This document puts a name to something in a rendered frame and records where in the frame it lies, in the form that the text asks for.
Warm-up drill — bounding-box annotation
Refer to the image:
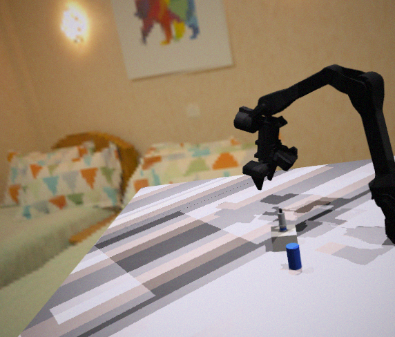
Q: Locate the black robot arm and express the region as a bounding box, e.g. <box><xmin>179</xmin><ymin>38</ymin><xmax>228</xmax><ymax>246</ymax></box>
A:
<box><xmin>233</xmin><ymin>64</ymin><xmax>395</xmax><ymax>244</ymax></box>

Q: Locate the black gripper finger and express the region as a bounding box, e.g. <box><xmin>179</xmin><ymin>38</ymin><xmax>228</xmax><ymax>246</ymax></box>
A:
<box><xmin>252</xmin><ymin>172</ymin><xmax>269</xmax><ymax>191</ymax></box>
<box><xmin>267</xmin><ymin>162</ymin><xmax>277</xmax><ymax>181</ymax></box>

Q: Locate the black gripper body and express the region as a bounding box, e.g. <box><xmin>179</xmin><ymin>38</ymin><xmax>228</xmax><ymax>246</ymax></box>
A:
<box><xmin>242</xmin><ymin>138</ymin><xmax>281</xmax><ymax>179</ymax></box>

